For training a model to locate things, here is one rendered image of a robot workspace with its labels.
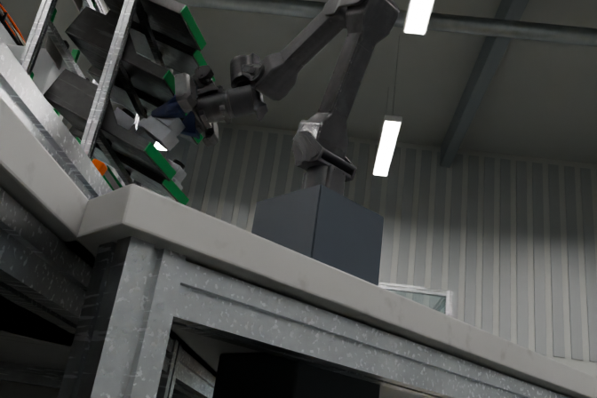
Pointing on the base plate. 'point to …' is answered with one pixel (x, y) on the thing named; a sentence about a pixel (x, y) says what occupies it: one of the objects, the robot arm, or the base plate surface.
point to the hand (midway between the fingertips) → (172, 116)
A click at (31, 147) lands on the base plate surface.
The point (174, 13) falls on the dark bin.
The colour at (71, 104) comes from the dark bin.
